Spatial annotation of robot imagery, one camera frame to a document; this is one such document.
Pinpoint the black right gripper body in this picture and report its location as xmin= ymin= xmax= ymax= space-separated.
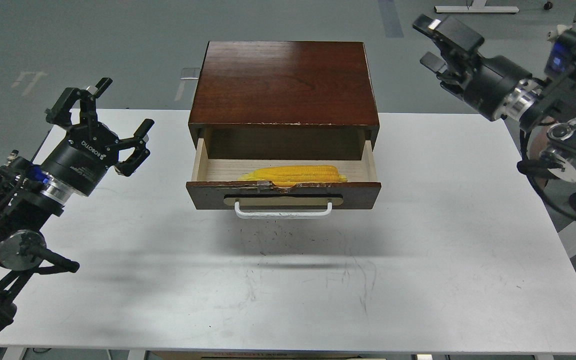
xmin=461 ymin=53 xmax=533 ymax=122

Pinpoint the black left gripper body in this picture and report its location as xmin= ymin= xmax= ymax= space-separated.
xmin=40 ymin=123 xmax=119 ymax=196

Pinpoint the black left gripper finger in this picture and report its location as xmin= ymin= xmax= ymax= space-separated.
xmin=45 ymin=77 xmax=114 ymax=130
xmin=113 ymin=118 xmax=154 ymax=177

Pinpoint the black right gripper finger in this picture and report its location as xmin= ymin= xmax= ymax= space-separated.
xmin=419 ymin=52 xmax=466 ymax=93
xmin=413 ymin=14 xmax=485 ymax=60

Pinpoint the wooden drawer with white handle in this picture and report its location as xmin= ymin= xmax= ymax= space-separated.
xmin=186 ymin=127 xmax=382 ymax=212

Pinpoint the yellow toy corn cob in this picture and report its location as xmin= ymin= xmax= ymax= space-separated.
xmin=237 ymin=165 xmax=348 ymax=187

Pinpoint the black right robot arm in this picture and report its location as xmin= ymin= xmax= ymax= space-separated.
xmin=413 ymin=14 xmax=576 ymax=183

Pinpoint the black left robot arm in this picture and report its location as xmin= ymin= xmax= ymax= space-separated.
xmin=0 ymin=77 xmax=154 ymax=332

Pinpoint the white stand base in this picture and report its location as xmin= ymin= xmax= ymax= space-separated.
xmin=433 ymin=0 xmax=520 ymax=14

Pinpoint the dark wooden cabinet case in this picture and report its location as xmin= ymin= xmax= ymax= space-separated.
xmin=188 ymin=40 xmax=380 ymax=144

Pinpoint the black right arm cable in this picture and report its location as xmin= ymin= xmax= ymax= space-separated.
xmin=516 ymin=115 xmax=576 ymax=232

